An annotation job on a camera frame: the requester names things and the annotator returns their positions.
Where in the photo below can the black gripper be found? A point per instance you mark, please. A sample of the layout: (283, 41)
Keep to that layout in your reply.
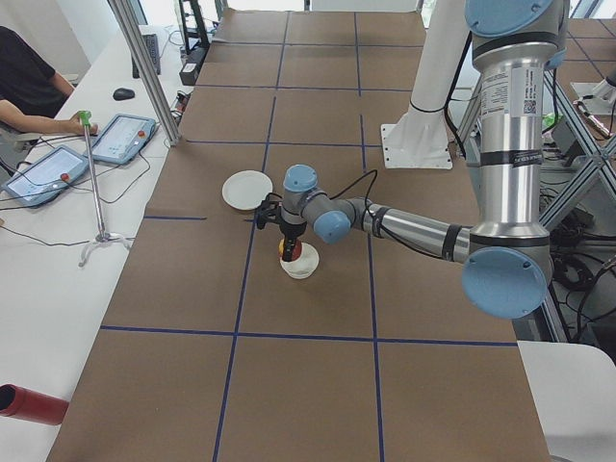
(292, 232)

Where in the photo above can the red yellow apple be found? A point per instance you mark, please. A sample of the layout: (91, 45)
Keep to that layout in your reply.
(289, 250)

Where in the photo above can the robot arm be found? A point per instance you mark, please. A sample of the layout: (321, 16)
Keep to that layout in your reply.
(506, 258)

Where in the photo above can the white plastic bowl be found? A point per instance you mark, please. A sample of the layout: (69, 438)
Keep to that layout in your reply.
(304, 265)

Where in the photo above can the white round plate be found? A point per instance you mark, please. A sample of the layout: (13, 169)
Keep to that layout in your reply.
(246, 189)

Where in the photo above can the far teach pendant tablet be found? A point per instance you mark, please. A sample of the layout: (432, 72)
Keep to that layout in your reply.
(122, 139)

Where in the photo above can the teach pendant tablet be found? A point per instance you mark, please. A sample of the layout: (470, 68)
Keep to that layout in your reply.
(46, 178)
(122, 139)

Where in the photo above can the black computer mouse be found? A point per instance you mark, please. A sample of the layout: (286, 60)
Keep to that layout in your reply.
(122, 94)

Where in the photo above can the green tipped metal stand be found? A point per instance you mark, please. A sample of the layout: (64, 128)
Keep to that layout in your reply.
(103, 237)

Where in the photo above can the near teach pendant tablet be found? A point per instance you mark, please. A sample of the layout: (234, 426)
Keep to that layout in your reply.
(46, 178)

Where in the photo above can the seated person black shirt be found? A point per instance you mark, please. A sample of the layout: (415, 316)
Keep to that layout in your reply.
(32, 91)

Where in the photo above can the red cylinder bottle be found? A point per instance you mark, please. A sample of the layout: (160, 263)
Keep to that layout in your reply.
(27, 405)

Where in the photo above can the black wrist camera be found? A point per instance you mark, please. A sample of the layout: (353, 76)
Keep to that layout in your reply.
(268, 210)

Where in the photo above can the aluminium frame post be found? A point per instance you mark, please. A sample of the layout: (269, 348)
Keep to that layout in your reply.
(129, 27)

